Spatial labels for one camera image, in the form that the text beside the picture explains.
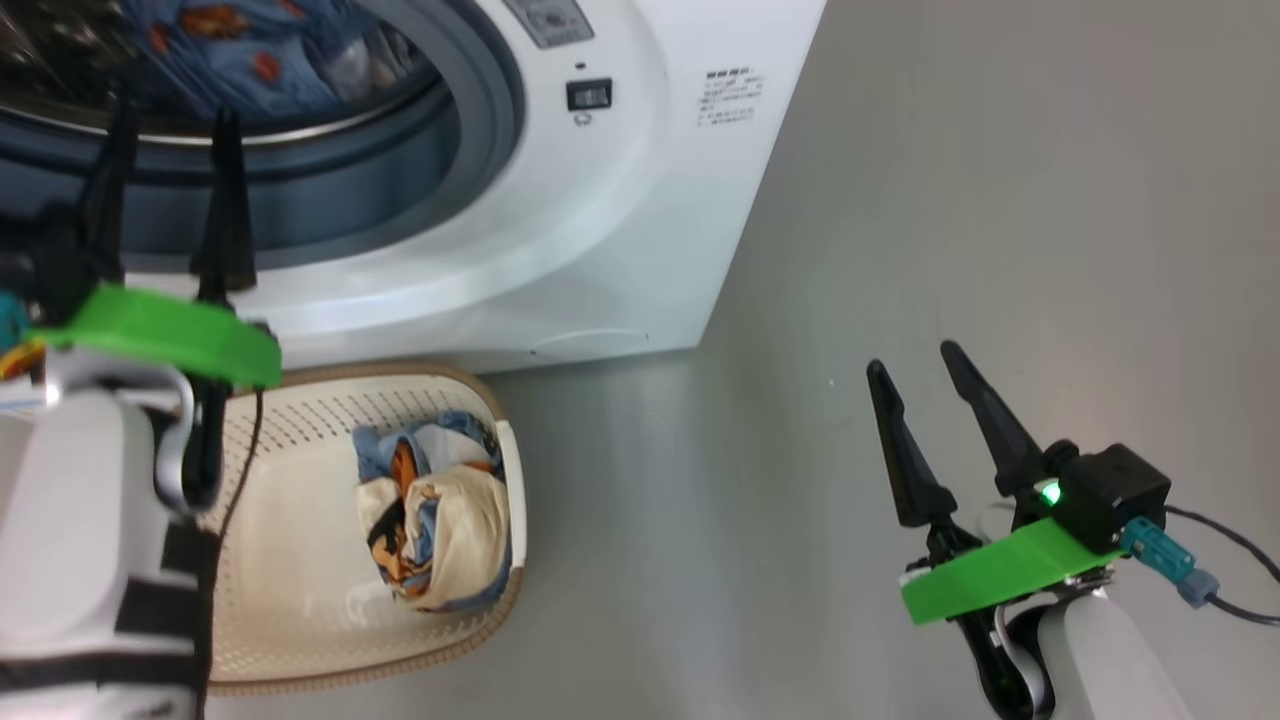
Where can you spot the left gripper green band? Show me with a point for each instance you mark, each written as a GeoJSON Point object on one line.
{"type": "Point", "coordinates": [170, 335]}

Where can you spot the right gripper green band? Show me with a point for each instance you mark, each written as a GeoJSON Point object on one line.
{"type": "Point", "coordinates": [990, 575]}

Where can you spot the cream and blue cartoon garment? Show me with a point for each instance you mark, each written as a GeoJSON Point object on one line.
{"type": "Point", "coordinates": [450, 530]}

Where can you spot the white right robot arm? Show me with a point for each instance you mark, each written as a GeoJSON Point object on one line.
{"type": "Point", "coordinates": [1110, 660]}

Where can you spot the white front-load washing machine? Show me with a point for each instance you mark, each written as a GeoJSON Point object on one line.
{"type": "Point", "coordinates": [600, 250]}

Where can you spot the black door lock socket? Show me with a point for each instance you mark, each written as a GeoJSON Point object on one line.
{"type": "Point", "coordinates": [589, 94]}

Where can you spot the cream perforated laundry basket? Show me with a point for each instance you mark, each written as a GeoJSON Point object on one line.
{"type": "Point", "coordinates": [290, 560]}

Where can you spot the round white filter cover flap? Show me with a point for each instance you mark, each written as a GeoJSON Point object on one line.
{"type": "Point", "coordinates": [590, 343]}

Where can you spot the grey rim instruction sticker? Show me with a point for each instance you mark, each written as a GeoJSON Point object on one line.
{"type": "Point", "coordinates": [548, 20]}

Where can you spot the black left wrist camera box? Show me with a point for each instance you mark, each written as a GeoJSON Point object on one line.
{"type": "Point", "coordinates": [55, 270]}

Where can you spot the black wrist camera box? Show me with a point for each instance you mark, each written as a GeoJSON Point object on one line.
{"type": "Point", "coordinates": [1110, 495]}
{"type": "Point", "coordinates": [55, 270]}

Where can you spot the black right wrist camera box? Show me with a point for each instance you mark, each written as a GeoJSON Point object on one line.
{"type": "Point", "coordinates": [1110, 495]}

